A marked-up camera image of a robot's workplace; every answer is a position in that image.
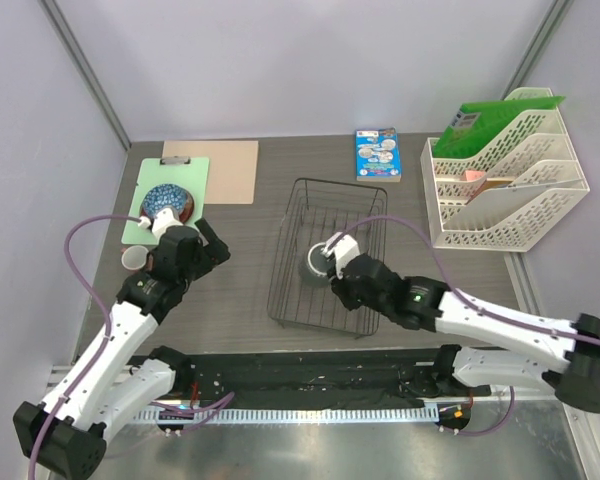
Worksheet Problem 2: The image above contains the white plastic file organizer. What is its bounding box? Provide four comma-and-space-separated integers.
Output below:
420, 108, 590, 252

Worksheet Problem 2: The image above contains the white bowl red diamond pattern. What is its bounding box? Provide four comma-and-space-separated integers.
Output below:
141, 183, 188, 219

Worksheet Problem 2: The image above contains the pink dotted ceramic mug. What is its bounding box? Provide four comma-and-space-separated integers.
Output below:
121, 245, 151, 271

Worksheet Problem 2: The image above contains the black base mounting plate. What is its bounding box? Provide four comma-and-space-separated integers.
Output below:
162, 345, 491, 410

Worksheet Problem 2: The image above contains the grey ceramic mug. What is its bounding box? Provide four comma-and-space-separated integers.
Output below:
298, 242, 335, 288

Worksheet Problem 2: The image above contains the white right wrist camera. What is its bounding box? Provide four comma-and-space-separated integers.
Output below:
321, 232, 360, 279

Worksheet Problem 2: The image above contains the red floral plate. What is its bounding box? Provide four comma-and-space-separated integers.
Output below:
139, 189, 196, 226

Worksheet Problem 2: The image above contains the grey wire dish rack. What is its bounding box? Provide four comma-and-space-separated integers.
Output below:
267, 178, 388, 337

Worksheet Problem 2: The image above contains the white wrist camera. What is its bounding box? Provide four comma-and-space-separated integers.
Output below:
321, 232, 360, 279
138, 206, 183, 240

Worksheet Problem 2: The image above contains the white slotted cable duct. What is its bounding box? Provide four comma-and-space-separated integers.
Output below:
130, 403, 439, 426

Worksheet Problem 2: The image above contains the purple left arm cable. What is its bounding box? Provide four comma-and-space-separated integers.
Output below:
27, 214, 236, 480

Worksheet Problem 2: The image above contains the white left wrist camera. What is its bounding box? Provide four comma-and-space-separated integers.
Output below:
138, 206, 183, 240

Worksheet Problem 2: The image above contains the blue picture book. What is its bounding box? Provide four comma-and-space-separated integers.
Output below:
355, 128, 402, 182

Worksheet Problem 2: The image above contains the light green clipboard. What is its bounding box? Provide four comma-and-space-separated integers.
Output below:
121, 157, 210, 246

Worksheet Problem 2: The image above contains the green plastic folder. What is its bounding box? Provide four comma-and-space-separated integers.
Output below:
432, 95, 565, 159

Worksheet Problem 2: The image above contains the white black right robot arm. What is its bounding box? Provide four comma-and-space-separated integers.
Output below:
327, 254, 600, 414

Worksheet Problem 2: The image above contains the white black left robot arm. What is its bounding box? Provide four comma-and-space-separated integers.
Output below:
13, 219, 230, 479

